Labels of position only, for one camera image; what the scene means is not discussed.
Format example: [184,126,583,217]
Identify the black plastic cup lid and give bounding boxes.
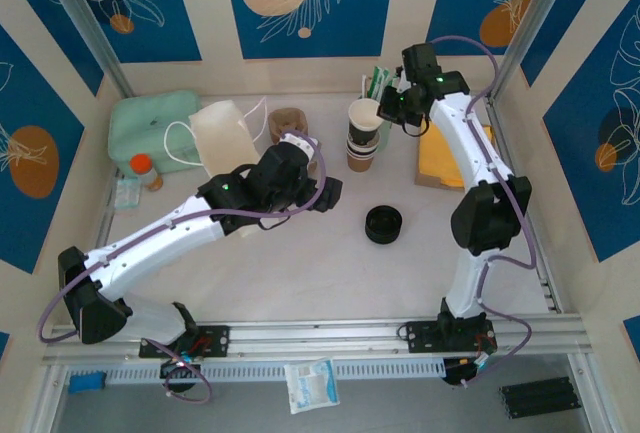
[365,230,403,246]
[364,205,404,234]
[364,222,404,242]

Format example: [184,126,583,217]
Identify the white paper takeout bag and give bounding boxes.
[163,96,269,240]

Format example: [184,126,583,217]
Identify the mint green straw holder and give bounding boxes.
[367,95,395,153]

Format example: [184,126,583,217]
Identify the yellow napkin stack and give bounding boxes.
[418,122,496,189]

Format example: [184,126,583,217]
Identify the yellow napkins in box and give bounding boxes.
[413,121,497,195]

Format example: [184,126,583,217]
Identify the orange bottle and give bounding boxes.
[129,153,165,193]

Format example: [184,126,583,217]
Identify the mint green lunch bag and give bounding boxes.
[108,90,204,174]

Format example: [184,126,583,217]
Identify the clear wipes packet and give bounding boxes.
[113,176,143,212]

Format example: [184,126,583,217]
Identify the white and blue packet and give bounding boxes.
[283,356,341,415]

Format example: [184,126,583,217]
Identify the black ribbed block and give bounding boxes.
[498,376,584,422]

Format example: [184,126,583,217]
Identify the thin black right gripper cable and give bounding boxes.
[399,115,432,138]

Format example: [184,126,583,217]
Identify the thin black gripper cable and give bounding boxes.
[399,115,432,138]
[257,205,292,232]

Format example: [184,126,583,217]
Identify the thin black left gripper cable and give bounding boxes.
[257,205,292,232]

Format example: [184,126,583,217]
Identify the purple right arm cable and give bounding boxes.
[428,35,539,389]

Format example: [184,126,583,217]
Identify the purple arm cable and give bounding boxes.
[37,132,329,407]
[428,35,539,389]

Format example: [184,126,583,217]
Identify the aluminium frame post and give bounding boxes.
[487,0,586,102]
[37,0,135,99]

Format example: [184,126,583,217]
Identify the long aluminium base rail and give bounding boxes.
[42,313,586,365]

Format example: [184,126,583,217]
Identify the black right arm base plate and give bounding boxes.
[403,320,497,354]

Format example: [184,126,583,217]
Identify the aluminium side rail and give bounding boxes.
[94,167,124,254]
[483,95,564,315]

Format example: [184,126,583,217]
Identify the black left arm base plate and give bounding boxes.
[138,323,232,360]

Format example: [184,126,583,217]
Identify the white slotted cable duct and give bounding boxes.
[107,358,446,385]

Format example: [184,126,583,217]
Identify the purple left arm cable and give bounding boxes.
[37,132,329,407]

